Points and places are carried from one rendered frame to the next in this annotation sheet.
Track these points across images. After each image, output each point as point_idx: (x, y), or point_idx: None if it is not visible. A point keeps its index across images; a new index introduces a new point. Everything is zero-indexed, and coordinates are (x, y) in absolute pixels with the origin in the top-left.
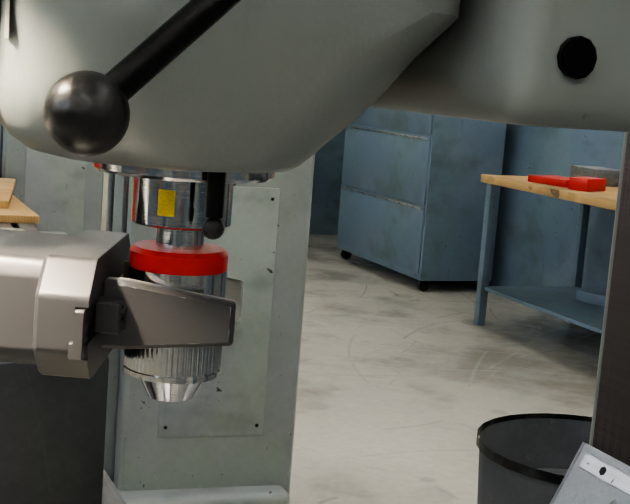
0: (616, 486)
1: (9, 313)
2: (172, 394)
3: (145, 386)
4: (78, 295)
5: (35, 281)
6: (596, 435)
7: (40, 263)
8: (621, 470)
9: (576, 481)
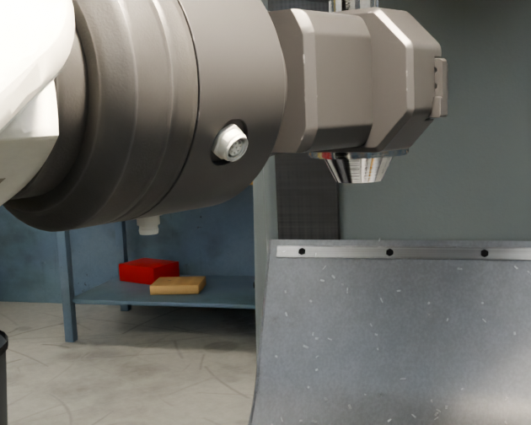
0: (321, 256)
1: (351, 83)
2: (384, 171)
3: (360, 170)
4: (433, 43)
5: (366, 40)
6: (282, 229)
7: (360, 20)
8: (319, 244)
9: (280, 267)
